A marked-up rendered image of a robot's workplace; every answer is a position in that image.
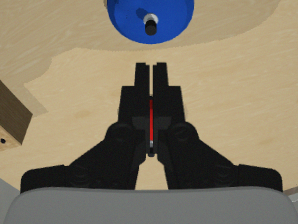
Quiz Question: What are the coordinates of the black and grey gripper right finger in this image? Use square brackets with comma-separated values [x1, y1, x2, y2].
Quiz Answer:
[152, 62, 283, 193]

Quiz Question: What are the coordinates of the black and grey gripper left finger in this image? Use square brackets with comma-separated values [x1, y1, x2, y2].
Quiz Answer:
[20, 62, 150, 194]

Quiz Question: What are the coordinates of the blue bell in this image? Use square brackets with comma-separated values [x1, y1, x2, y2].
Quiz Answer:
[107, 0, 194, 44]

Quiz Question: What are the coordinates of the red bell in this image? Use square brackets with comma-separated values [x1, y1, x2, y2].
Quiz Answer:
[148, 96, 155, 157]

